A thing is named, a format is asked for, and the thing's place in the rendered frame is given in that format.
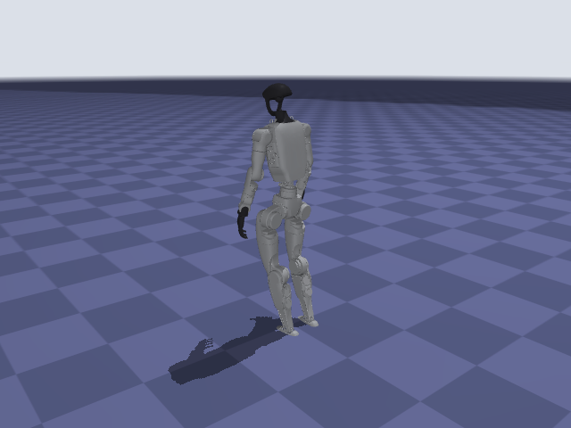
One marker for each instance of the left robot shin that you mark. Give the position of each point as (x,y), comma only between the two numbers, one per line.
(281,296)

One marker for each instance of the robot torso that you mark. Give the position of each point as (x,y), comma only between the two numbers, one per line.
(287,161)

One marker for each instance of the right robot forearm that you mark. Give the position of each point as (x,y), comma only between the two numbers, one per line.
(301,183)

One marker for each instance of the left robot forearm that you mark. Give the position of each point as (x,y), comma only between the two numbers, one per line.
(249,191)

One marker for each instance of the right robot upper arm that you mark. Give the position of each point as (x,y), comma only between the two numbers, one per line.
(307,131)

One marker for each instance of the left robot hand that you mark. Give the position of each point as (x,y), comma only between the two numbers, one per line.
(240,221)

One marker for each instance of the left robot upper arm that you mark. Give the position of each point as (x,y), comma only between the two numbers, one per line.
(261,137)

